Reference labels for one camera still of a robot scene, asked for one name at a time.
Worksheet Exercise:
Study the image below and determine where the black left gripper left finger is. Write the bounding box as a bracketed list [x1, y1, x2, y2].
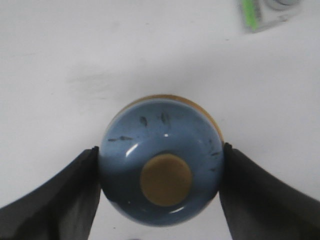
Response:
[0, 146, 101, 240]

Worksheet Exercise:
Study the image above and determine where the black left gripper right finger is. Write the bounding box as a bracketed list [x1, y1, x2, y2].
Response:
[219, 143, 320, 240]

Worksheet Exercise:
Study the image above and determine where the blue dome call bell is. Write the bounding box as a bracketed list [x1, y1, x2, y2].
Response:
[98, 94, 225, 227]

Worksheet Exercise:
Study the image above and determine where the green pushbutton switch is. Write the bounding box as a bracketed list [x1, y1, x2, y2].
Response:
[237, 0, 303, 34]

